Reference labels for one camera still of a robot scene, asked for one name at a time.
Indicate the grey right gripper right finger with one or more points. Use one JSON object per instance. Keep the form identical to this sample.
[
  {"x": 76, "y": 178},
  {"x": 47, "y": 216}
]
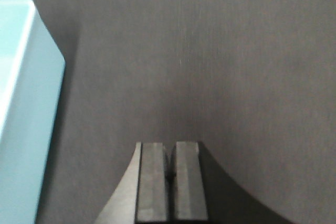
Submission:
[{"x": 189, "y": 202}]

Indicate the light blue plastic bin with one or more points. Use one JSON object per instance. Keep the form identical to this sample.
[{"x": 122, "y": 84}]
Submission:
[{"x": 32, "y": 70}]

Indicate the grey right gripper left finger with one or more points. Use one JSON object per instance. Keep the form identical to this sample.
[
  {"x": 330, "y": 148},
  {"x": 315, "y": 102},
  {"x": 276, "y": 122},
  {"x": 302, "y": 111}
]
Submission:
[{"x": 142, "y": 193}]

